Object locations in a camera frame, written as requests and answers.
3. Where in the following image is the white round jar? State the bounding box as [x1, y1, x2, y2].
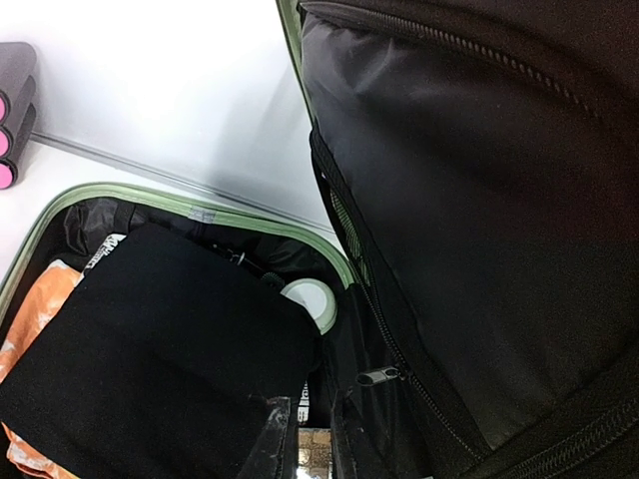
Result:
[281, 278, 337, 335]

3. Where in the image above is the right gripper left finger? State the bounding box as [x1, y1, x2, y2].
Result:
[239, 397, 299, 479]

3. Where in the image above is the black pink drawer organizer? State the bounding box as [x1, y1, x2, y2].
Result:
[1, 42, 37, 190]

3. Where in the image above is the green hard-shell suitcase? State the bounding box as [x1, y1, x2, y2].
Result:
[1, 1, 638, 478]

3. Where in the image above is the orange snack bag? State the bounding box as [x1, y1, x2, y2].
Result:
[1, 259, 83, 478]

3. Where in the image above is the newspaper print garment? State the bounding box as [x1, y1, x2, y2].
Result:
[82, 234, 127, 276]

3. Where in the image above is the black item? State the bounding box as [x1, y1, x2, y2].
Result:
[1, 225, 319, 478]

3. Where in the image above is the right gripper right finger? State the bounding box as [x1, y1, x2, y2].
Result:
[330, 391, 394, 479]

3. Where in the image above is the black brush in suitcase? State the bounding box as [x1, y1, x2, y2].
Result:
[212, 243, 286, 291]

